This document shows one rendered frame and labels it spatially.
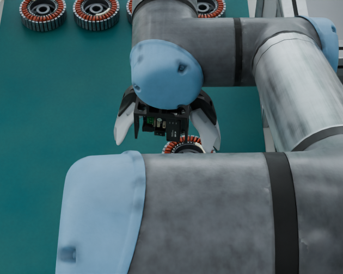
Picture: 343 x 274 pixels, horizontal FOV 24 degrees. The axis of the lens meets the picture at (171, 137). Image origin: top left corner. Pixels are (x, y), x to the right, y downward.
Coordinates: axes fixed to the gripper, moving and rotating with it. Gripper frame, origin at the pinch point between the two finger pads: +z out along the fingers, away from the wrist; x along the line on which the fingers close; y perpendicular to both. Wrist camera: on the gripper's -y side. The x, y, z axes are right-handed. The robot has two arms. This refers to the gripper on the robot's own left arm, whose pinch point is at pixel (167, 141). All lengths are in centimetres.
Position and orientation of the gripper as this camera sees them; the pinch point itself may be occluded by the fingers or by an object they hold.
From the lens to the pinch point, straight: 116.8
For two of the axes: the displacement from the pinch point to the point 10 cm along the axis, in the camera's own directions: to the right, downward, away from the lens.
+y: -1.2, 7.6, -6.4
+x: 9.9, 0.9, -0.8
